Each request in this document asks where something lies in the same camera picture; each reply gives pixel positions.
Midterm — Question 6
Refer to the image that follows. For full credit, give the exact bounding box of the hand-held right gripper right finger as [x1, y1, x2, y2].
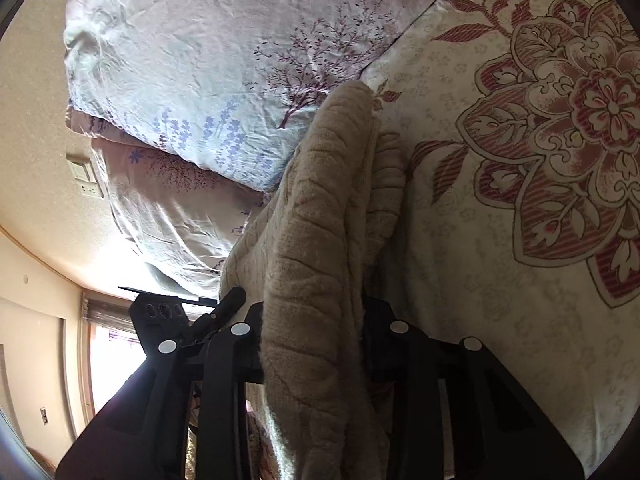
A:
[362, 297, 583, 480]

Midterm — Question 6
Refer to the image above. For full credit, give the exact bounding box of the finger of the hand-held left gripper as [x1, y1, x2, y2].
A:
[187, 287, 247, 343]

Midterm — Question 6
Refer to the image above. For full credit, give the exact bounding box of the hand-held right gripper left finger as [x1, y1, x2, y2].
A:
[55, 302, 266, 480]

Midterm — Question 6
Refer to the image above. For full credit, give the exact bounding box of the beige knitted garment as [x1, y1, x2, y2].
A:
[220, 80, 408, 480]

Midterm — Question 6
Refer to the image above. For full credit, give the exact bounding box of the window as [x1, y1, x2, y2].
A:
[82, 300, 151, 411]

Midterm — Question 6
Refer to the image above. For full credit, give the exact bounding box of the pink tree-print pillow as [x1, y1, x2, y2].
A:
[65, 107, 271, 301]
[64, 0, 471, 193]

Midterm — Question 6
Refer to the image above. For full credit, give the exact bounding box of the floral bedsheet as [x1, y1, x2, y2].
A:
[360, 0, 640, 480]

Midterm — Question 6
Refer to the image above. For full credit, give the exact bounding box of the wall switch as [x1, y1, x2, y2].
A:
[66, 155, 98, 184]

